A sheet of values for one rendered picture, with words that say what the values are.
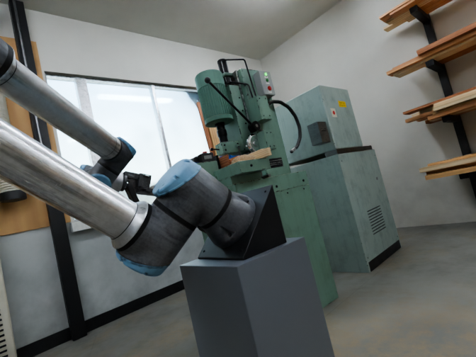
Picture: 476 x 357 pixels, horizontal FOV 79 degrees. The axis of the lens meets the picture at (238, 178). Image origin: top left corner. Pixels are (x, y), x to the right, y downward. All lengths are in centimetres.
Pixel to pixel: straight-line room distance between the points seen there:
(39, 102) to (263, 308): 78
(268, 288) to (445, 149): 288
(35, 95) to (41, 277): 194
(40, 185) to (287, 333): 73
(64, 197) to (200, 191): 33
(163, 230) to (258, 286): 30
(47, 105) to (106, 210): 31
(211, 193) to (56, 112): 47
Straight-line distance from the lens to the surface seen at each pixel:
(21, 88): 86
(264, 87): 191
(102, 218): 80
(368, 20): 391
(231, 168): 146
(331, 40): 408
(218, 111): 173
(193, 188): 82
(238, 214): 87
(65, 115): 94
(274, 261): 87
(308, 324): 99
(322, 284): 187
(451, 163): 299
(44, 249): 266
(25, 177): 77
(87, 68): 318
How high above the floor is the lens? 71
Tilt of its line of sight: 4 degrees up
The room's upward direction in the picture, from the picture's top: 14 degrees counter-clockwise
